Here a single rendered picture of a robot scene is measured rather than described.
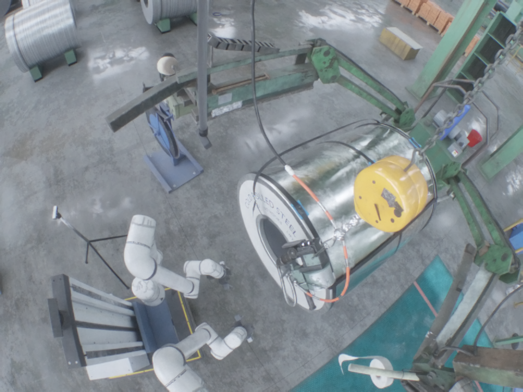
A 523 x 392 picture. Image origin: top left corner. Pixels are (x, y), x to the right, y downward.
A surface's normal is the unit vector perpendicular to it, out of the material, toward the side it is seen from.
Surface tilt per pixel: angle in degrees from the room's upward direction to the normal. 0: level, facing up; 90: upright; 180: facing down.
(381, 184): 90
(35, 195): 0
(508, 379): 90
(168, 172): 0
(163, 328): 0
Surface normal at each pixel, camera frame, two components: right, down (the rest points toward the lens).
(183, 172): 0.15, -0.48
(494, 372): -0.84, 0.41
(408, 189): 0.27, -0.27
